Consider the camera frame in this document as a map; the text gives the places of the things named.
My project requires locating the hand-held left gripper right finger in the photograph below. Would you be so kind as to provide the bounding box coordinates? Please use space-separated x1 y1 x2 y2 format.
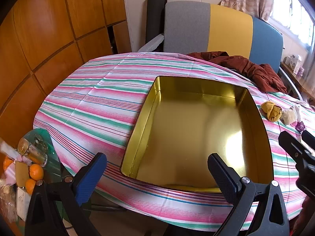
207 153 291 236

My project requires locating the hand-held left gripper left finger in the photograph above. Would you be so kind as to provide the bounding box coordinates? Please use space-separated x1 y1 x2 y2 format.
25 152 107 236

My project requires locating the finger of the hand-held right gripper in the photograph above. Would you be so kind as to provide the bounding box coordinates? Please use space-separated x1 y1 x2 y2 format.
301 130 315 154
279 131 312 168

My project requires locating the cream sock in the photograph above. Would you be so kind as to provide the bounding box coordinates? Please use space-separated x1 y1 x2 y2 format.
281 106 299 124

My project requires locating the yellow sock ball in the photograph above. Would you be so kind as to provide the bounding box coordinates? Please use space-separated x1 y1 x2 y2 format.
261 101 282 122

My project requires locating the gold tin box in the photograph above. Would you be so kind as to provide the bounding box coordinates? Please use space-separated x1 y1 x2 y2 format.
120 76 274 194

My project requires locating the wooden desk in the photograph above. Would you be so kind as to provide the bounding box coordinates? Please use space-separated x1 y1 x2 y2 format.
281 61 315 104

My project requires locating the glass jar gold lid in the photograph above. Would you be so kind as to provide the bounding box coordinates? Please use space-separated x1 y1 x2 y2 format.
18 138 48 167

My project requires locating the striped tablecloth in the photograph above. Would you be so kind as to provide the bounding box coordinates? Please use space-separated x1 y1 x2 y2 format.
33 52 315 231

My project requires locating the small white box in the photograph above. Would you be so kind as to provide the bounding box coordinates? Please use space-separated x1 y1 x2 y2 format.
16 185 31 220

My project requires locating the white carton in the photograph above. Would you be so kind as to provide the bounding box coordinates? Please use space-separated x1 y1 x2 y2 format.
285 54 303 74

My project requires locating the brown cloth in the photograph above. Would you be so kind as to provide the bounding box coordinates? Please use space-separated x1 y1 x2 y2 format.
186 51 288 94

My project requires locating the window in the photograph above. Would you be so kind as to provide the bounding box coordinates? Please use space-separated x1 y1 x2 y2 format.
268 0 315 52

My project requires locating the grey yellow blue chair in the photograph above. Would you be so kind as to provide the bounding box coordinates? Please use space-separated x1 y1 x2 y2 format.
162 1 308 101

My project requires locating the wooden wardrobe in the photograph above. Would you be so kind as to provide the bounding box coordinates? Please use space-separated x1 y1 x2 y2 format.
0 0 133 153

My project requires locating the white foam wrapped armrest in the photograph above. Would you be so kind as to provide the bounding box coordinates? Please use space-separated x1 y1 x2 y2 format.
138 34 164 53

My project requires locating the black rolled mat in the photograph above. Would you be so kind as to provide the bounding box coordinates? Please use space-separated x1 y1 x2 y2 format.
146 0 168 52

